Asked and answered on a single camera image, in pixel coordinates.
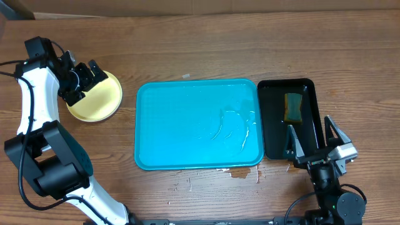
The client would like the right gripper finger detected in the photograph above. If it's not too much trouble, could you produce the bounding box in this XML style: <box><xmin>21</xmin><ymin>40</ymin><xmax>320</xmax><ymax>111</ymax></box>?
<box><xmin>283</xmin><ymin>125</ymin><xmax>304</xmax><ymax>159</ymax></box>
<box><xmin>324</xmin><ymin>115</ymin><xmax>351</xmax><ymax>148</ymax></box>

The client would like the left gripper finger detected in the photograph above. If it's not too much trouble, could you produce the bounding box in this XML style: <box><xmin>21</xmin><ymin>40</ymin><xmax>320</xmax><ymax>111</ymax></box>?
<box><xmin>74</xmin><ymin>62</ymin><xmax>93</xmax><ymax>82</ymax></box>
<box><xmin>88</xmin><ymin>59</ymin><xmax>108</xmax><ymax>83</ymax></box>

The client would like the light green plate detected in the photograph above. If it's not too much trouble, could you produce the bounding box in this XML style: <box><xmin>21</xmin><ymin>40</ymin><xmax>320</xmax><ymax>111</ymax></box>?
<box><xmin>67</xmin><ymin>71</ymin><xmax>123</xmax><ymax>123</ymax></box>

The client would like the green and yellow sponge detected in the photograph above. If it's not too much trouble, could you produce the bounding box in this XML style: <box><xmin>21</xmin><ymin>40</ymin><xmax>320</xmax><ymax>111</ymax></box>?
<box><xmin>284</xmin><ymin>93</ymin><xmax>303</xmax><ymax>124</ymax></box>

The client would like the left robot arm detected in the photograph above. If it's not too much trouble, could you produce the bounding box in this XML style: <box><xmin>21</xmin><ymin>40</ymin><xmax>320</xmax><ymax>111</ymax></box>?
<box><xmin>4</xmin><ymin>36</ymin><xmax>140</xmax><ymax>224</ymax></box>

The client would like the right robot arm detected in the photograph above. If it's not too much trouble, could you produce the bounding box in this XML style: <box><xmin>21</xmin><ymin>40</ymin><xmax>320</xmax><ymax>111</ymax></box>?
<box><xmin>282</xmin><ymin>116</ymin><xmax>368</xmax><ymax>224</ymax></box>

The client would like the black rectangular water tray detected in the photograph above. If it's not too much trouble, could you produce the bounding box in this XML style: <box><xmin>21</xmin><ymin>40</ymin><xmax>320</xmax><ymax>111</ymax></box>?
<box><xmin>257</xmin><ymin>78</ymin><xmax>325</xmax><ymax>159</ymax></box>

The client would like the teal plastic tray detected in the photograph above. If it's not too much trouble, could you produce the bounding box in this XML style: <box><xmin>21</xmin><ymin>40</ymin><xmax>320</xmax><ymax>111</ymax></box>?
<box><xmin>134</xmin><ymin>78</ymin><xmax>264</xmax><ymax>171</ymax></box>

